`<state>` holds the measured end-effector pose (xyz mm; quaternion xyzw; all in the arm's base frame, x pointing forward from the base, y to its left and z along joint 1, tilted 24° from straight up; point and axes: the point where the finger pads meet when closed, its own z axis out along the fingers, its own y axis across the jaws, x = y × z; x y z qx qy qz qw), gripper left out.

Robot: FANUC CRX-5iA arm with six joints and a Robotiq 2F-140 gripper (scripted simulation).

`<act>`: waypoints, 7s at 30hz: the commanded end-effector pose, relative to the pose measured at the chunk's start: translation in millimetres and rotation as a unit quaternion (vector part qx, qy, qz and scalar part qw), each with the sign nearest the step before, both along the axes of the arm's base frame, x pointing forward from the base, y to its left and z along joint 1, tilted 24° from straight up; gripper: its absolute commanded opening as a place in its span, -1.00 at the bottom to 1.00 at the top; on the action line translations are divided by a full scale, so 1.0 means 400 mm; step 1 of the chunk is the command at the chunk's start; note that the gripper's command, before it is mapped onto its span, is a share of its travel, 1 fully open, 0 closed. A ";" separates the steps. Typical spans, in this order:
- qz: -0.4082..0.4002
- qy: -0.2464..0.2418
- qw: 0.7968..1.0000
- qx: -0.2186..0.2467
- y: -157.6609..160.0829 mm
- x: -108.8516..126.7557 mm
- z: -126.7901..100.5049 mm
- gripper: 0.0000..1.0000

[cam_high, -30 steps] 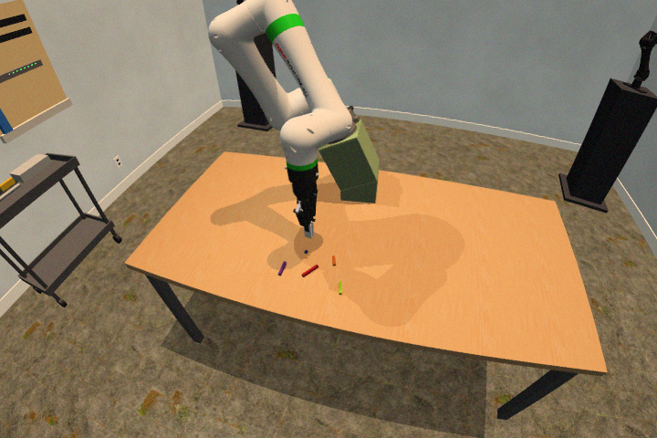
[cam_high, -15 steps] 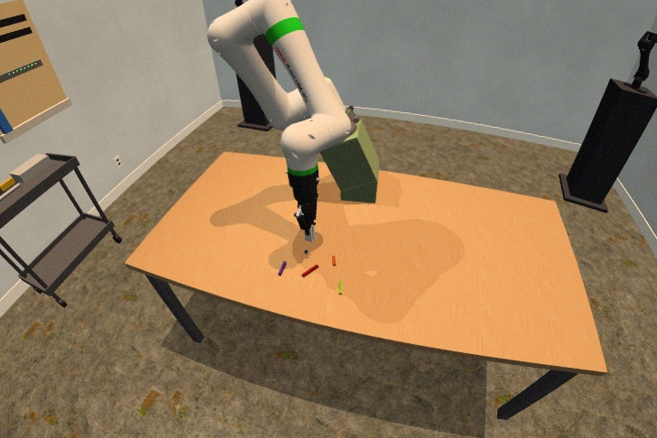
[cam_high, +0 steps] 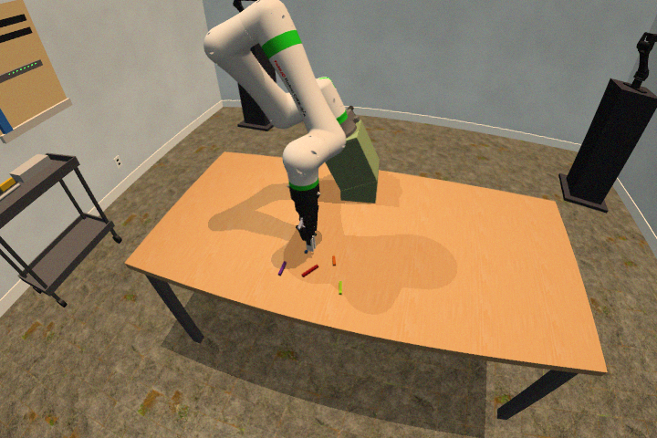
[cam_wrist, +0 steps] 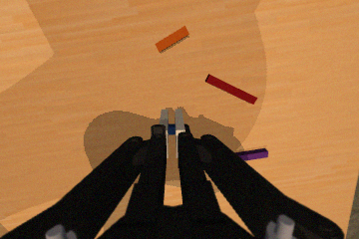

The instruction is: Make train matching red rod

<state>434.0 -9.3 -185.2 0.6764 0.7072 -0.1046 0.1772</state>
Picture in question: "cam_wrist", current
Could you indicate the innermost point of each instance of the red rod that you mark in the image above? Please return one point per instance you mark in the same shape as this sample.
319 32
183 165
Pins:
231 89

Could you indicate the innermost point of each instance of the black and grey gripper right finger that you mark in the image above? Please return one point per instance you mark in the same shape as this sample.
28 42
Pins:
264 209

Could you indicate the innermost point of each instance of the orange rod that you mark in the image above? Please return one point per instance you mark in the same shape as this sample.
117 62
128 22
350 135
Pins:
172 38

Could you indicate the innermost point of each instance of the small blue block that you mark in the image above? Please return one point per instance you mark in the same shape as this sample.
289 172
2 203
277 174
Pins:
172 128

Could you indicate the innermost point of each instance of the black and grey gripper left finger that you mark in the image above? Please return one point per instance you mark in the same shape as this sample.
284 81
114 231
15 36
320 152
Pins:
84 210

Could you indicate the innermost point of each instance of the purple rod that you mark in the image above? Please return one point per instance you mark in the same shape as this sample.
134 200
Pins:
253 154

